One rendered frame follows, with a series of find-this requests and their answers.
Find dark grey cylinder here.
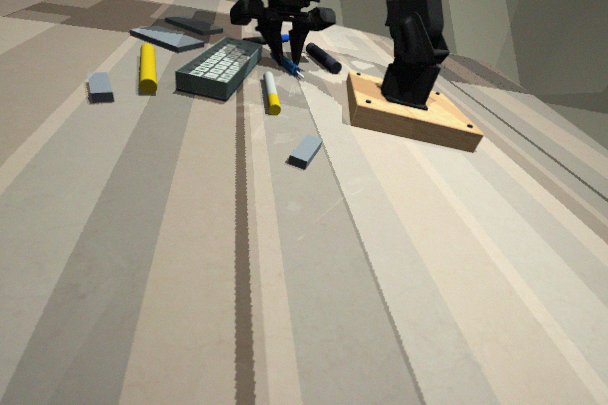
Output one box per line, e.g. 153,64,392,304
306,42,342,75

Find black pen with blue tip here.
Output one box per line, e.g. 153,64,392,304
243,34,289,44

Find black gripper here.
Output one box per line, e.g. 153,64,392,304
230,0,336,67

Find yellow cylinder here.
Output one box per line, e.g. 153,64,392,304
139,43,157,94

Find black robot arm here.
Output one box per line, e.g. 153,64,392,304
381,0,450,111

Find blue stylus with white tip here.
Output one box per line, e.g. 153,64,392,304
270,52,304,78

